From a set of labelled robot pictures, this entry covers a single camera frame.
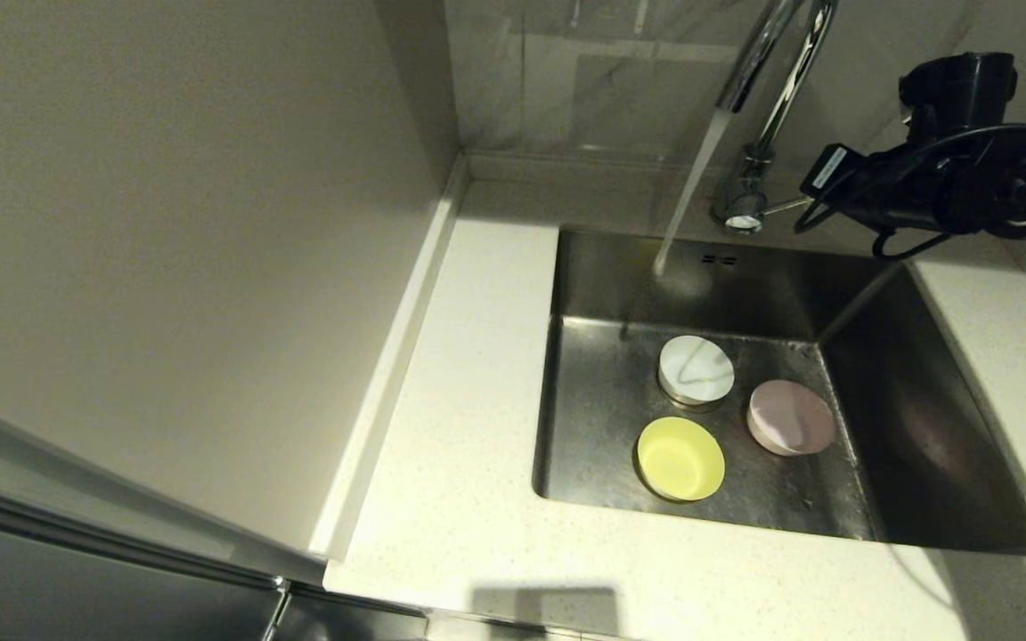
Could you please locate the chrome gooseneck kitchen faucet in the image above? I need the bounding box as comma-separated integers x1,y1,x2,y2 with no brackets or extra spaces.
711,0,841,236

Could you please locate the running water stream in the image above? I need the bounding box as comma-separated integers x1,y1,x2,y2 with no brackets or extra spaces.
653,105,734,279

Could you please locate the beige cabinet side panel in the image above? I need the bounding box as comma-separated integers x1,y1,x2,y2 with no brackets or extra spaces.
0,0,465,584

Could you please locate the yellow plastic bowl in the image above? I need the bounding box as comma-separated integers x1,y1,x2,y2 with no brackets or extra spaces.
636,416,727,502

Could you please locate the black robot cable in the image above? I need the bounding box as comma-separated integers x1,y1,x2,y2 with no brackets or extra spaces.
794,125,1026,261

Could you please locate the grey metal appliance door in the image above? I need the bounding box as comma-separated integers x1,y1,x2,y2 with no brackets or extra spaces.
0,463,429,641

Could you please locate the stainless steel sink basin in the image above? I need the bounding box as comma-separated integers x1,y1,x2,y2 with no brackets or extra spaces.
531,227,1026,557

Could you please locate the pink plastic bowl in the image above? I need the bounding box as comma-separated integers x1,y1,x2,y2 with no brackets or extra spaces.
747,379,837,458

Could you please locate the white plastic bowl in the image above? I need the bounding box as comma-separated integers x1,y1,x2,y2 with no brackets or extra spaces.
658,335,736,410

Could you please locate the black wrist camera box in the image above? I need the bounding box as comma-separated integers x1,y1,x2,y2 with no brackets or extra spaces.
800,142,868,201

